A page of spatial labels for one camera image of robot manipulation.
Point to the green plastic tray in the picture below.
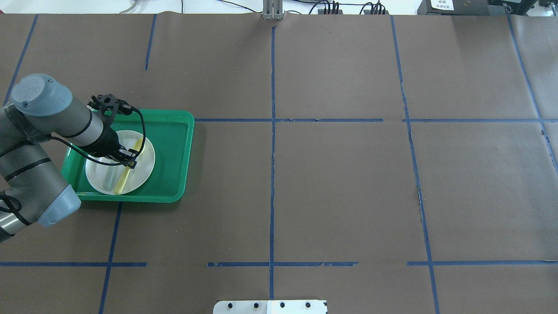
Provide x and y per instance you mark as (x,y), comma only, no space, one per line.
(171,134)

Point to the yellow plastic spoon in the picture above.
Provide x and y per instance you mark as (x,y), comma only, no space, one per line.
(118,188)

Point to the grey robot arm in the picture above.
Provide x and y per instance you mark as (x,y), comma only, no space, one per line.
(41,109)

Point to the black box with label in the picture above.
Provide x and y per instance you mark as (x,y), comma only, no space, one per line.
(460,8)

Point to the aluminium camera post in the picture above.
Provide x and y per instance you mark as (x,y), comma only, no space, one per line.
(272,10)

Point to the white round plate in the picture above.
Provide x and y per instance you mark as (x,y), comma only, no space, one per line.
(138,175)

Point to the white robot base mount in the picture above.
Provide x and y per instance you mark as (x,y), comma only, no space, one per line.
(271,307)

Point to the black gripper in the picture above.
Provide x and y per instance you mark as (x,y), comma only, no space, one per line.
(107,147)

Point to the black cable connectors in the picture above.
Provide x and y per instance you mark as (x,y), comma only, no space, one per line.
(334,7)

